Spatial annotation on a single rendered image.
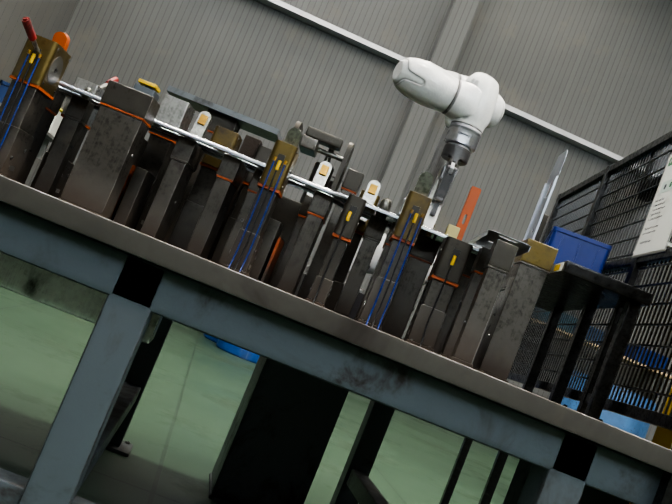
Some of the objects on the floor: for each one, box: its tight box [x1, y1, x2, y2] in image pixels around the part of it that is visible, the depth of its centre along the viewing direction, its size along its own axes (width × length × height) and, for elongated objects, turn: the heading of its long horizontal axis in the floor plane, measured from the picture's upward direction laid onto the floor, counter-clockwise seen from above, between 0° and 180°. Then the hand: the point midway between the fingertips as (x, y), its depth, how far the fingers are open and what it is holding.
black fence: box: [439, 131, 672, 504], centre depth 245 cm, size 14×197×155 cm, turn 77°
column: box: [208, 356, 349, 504], centre depth 285 cm, size 31×31×66 cm
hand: (431, 216), depth 220 cm, fingers closed, pressing on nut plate
